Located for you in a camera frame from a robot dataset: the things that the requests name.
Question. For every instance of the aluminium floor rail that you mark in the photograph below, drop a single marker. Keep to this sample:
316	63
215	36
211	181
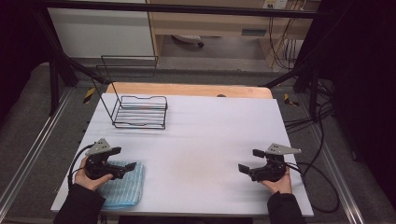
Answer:
337	174
34	146

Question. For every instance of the black metal frame bar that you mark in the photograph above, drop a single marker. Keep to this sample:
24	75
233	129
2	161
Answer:
186	8

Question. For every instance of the black metal stand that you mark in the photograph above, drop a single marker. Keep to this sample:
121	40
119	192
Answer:
54	84
313	90

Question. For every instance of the yellow black tape strip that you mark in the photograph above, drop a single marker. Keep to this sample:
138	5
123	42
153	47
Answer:
89	95
290	100

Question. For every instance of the light wooden desk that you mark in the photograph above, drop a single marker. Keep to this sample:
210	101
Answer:
218	26

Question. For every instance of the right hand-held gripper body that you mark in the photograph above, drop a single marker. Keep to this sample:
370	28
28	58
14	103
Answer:
270	171

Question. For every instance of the blue striped towel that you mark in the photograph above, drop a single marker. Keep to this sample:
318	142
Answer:
124	190

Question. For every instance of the white chair base with caster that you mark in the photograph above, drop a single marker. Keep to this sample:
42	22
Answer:
188	39

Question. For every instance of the person's right hand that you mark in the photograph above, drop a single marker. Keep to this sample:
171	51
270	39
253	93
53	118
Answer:
281	186

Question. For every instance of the person's left hand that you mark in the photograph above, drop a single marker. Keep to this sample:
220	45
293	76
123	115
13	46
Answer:
90	184

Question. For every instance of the wooden table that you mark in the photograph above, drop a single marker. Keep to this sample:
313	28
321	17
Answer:
186	89

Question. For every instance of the white table mat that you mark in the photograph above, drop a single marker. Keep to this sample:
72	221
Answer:
202	130

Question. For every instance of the white cabinet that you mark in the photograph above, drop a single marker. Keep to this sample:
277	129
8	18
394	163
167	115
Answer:
99	34

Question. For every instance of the dark curtain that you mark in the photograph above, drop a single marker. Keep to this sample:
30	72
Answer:
15	46
367	77

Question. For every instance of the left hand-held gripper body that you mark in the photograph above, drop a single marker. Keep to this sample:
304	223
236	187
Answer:
97	168

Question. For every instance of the white power strip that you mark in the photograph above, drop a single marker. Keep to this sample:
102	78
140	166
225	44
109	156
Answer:
275	3

